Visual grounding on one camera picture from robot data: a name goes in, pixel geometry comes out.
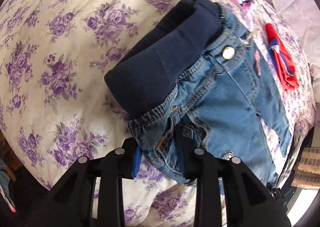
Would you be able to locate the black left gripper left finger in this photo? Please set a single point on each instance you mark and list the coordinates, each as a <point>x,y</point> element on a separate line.
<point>90,192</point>

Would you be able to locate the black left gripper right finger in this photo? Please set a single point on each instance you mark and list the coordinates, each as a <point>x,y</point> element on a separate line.
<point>248,201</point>

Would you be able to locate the blue denim kids pants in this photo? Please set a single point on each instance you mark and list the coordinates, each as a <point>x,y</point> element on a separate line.
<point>199,74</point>

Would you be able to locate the beige brick pattern cloth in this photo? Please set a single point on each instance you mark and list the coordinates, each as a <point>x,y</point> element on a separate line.
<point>307,170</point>

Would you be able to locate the red white blue folded garment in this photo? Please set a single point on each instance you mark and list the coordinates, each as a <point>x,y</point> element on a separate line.
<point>281,59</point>

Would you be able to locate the purple floral bed sheet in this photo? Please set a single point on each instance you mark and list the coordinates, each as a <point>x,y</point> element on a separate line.
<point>55,105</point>

